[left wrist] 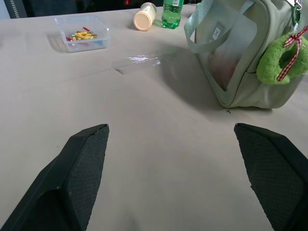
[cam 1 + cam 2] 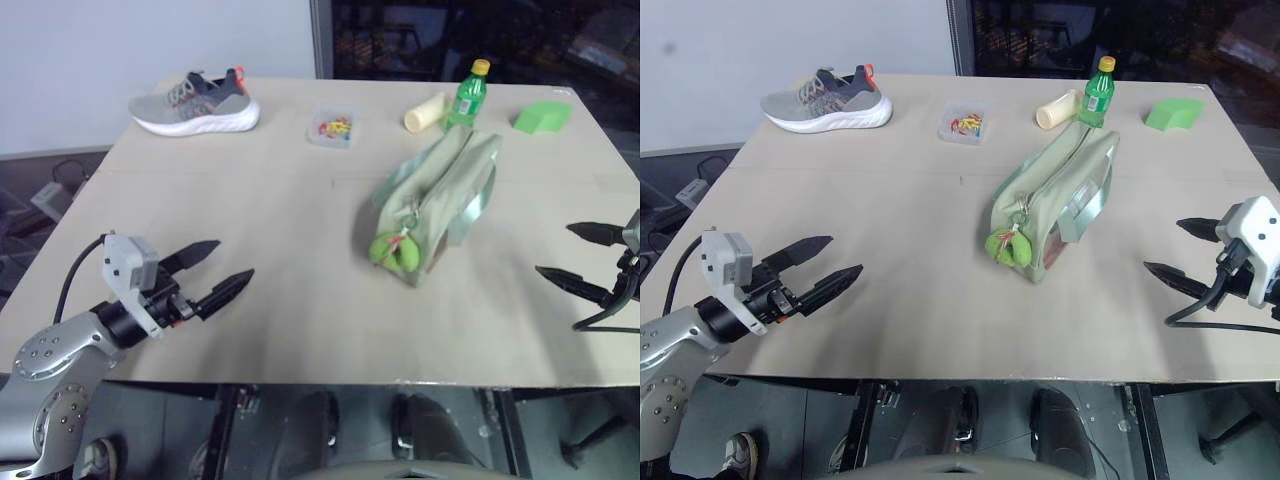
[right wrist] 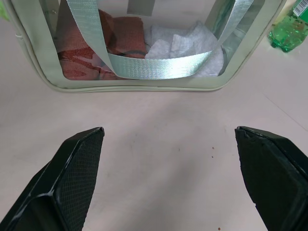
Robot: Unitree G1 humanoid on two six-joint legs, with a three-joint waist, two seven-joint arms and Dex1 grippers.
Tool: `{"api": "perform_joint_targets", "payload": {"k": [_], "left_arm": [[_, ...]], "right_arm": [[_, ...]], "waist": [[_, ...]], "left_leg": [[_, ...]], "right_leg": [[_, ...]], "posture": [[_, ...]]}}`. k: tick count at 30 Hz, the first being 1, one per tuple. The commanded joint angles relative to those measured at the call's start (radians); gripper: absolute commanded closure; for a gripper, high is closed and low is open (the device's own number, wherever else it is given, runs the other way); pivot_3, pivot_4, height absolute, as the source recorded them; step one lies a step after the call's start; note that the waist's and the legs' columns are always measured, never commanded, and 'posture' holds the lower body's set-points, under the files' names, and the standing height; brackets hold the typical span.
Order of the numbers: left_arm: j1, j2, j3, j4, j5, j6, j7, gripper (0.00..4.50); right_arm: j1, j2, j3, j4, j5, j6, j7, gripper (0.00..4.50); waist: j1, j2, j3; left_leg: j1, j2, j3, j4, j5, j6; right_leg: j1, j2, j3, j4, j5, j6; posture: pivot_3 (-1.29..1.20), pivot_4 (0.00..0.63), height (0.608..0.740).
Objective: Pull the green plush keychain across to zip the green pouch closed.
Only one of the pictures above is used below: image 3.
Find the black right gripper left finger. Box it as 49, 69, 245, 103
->
0, 127, 105, 231

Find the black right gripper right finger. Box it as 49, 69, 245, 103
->
234, 126, 308, 231

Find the clear plastic tote bag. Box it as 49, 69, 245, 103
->
4, 0, 288, 94

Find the green plastic bottle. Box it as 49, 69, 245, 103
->
268, 0, 308, 53

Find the grey white cloth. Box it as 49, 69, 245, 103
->
143, 19, 225, 78

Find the rust red towel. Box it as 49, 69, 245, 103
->
57, 9, 147, 81

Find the green object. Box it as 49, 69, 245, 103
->
0, 0, 7, 21

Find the silver webbing strap handle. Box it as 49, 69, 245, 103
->
65, 0, 248, 81

